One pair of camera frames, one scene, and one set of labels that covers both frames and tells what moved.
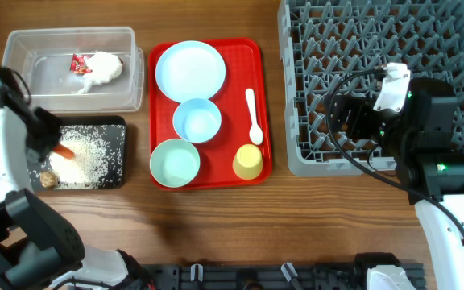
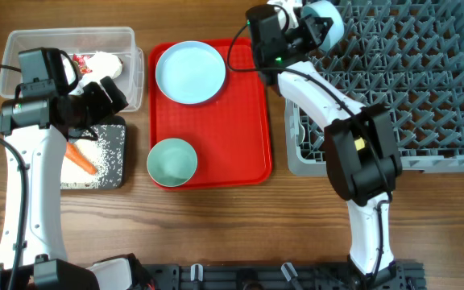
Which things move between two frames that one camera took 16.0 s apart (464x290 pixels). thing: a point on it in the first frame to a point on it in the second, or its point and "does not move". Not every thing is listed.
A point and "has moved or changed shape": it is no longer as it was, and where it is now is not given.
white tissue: x=105 y=66 does not move
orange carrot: x=64 y=151 has moved or changed shape
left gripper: x=55 y=127 to x=104 y=109
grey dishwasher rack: x=326 y=43 does not move
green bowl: x=175 y=163 does not move
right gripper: x=340 y=117 to x=316 y=28
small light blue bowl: x=196 y=120 to x=321 y=9
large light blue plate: x=190 y=70 does not move
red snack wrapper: x=78 y=64 does not move
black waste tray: x=99 y=161 does not move
